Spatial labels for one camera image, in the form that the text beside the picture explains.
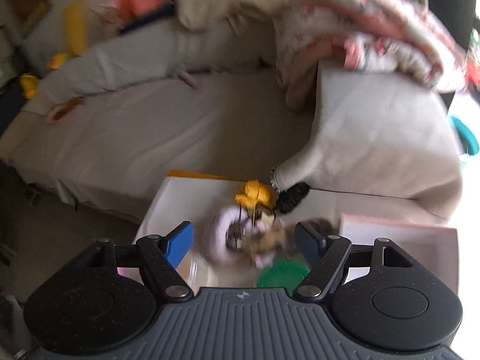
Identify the orange plush toy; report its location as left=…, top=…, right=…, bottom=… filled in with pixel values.
left=106, top=0, right=173, bottom=24

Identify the yellow flower hair clip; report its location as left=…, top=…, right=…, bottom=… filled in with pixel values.
left=234, top=180, right=278, bottom=210

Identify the pink floral blanket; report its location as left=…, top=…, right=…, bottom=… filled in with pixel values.
left=273, top=0, right=468, bottom=111

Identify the yellow plush toy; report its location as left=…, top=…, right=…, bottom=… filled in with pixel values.
left=46, top=0, right=89, bottom=71

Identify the lilac fluffy scrunchie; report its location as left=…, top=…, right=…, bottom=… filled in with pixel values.
left=199, top=205, right=252, bottom=267

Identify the beige sofa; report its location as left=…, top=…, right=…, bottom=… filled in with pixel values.
left=1, top=19, right=462, bottom=219

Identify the black hair tie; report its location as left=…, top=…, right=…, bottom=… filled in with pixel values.
left=275, top=180, right=312, bottom=215

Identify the pink cardboard box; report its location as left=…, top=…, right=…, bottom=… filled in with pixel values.
left=339, top=214, right=459, bottom=293

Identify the green lid glass jar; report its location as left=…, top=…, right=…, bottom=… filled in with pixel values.
left=256, top=258, right=310, bottom=296

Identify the brown furry keychain charm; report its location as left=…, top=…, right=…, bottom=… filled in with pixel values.
left=243, top=216, right=337, bottom=269

